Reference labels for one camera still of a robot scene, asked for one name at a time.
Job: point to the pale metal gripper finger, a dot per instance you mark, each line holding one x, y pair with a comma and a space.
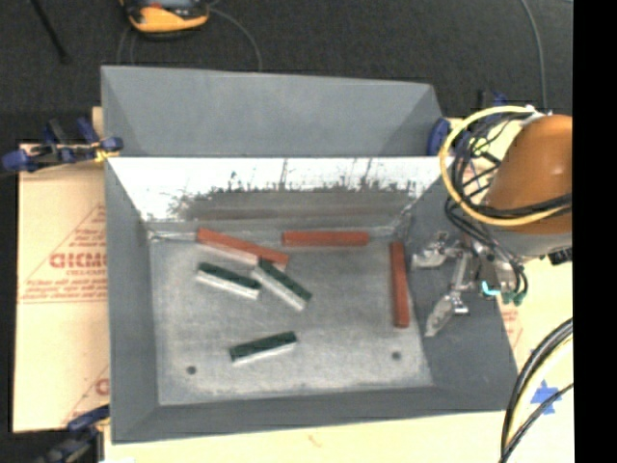
436, 254
441, 318

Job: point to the red-brown flat block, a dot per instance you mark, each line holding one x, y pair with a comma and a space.
241, 245
325, 238
399, 285

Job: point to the grey metal bin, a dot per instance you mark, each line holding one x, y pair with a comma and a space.
289, 335

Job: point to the dark green flat block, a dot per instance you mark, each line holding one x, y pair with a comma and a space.
229, 278
285, 282
262, 346

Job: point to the brown cardboard board, red print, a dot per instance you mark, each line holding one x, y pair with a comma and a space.
58, 307

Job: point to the black cylinder on white bracket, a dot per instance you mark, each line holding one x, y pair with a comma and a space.
561, 255

